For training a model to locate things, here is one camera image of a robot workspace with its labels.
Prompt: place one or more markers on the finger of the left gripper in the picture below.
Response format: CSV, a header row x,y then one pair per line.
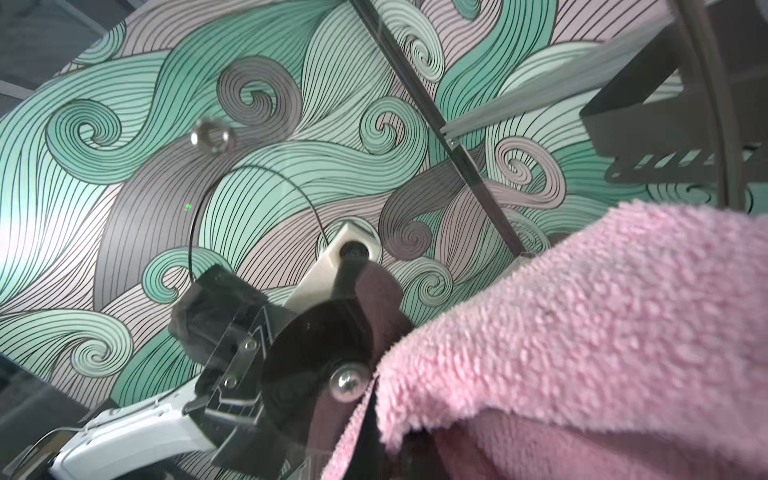
x,y
317,284

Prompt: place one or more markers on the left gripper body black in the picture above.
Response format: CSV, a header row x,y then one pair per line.
x,y
228,327

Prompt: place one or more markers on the glass lid of brown pan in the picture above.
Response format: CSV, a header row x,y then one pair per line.
x,y
205,132

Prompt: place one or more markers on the pink microfibre cloth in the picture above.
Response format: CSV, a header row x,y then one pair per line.
x,y
634,349

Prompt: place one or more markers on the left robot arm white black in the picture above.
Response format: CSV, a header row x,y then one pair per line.
x,y
278,382

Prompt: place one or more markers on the aluminium rail back wall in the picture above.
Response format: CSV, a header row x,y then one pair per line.
x,y
585,73

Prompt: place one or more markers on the black wall shelf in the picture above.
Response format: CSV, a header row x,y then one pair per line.
x,y
650,119

